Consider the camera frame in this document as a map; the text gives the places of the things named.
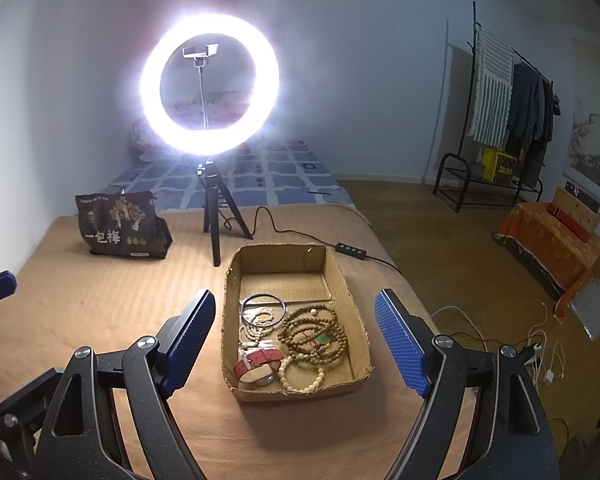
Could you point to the dark blue bangle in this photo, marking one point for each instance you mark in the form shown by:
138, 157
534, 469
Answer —
262, 294

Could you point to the power strip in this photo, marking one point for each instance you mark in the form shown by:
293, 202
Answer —
532, 355

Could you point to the dark hanging clothes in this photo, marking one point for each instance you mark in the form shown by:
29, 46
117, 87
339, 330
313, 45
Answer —
530, 110

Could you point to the cardboard box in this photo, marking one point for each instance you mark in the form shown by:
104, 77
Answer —
280, 260

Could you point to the tan box with red edge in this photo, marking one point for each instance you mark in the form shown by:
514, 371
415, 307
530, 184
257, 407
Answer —
575, 210

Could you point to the striped hanging cloth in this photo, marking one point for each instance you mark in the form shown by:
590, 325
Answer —
490, 90

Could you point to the phone holder on pole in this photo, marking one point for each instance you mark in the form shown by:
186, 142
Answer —
200, 52

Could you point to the orange covered table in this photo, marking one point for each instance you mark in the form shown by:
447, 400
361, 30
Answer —
545, 240

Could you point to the yellow crate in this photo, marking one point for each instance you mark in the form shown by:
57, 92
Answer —
500, 165

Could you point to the black snack bag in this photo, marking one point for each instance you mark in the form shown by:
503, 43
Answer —
120, 230

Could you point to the tan blanket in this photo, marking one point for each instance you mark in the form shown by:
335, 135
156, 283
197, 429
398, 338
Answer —
105, 300

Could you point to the black clothes rack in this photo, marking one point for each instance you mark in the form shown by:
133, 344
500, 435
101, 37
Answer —
474, 20

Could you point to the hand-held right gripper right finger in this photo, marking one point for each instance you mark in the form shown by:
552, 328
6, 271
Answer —
400, 340

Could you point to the blue patterned bedsheet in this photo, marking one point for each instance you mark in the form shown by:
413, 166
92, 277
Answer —
280, 175

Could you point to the wall poster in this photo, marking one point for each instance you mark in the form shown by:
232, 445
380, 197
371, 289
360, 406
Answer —
595, 140

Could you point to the silver foil sheet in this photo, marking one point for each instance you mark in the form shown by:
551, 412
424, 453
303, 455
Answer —
592, 310

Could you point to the patterned pillow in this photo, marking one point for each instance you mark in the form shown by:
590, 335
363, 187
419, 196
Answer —
140, 142

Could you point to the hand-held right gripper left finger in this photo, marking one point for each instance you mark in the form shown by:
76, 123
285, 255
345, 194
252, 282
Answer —
192, 340

